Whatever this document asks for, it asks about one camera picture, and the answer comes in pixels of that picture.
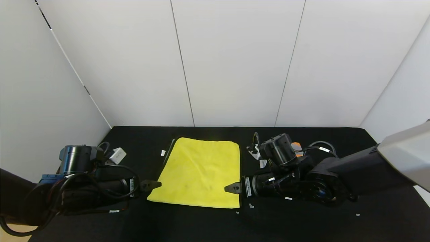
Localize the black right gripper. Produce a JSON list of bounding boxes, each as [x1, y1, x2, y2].
[[224, 173, 274, 199]]

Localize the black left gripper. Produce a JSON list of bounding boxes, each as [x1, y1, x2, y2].
[[98, 176, 162, 199]]

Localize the yellow towel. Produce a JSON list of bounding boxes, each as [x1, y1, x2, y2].
[[147, 137, 241, 209]]

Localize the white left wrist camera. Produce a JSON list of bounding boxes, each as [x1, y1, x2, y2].
[[106, 148, 127, 165]]

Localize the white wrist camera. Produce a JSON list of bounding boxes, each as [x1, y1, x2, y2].
[[106, 148, 127, 165], [248, 144, 268, 169]]

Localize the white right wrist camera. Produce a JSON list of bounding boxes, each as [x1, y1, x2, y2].
[[248, 144, 268, 169]]

